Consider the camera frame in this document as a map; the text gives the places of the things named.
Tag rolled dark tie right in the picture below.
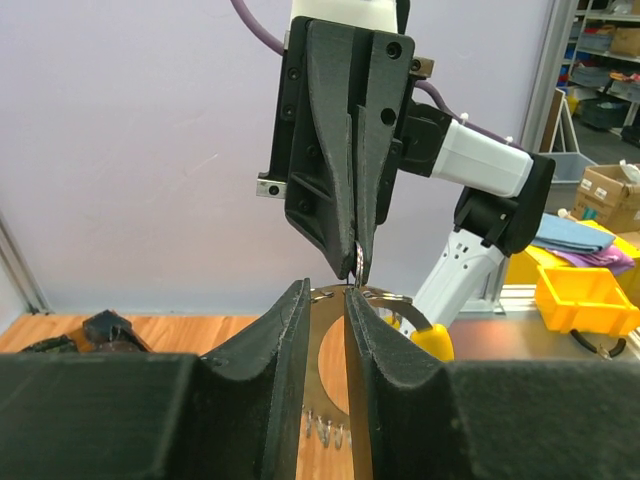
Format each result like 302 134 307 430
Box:
82 310 151 353

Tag blue cloth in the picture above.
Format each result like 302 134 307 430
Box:
531 214 615 254

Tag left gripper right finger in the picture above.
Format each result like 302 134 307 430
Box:
345 289 639 479

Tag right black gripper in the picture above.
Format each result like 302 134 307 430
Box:
263 15 434 285

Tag cardboard box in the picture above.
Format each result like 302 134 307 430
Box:
571 163 639 233

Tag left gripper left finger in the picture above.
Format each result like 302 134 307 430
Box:
1 280 311 479

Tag purple cloth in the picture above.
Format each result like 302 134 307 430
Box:
548 245 636 276

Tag yellow storage bin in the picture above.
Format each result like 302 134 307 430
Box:
534 267 639 337

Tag rolled dark tie top-right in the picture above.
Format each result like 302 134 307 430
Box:
21 335 79 353

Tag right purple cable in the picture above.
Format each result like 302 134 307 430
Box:
229 0 524 149

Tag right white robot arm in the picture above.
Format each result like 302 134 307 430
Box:
263 16 555 326

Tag black handled pliers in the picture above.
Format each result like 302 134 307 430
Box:
569 328 629 362

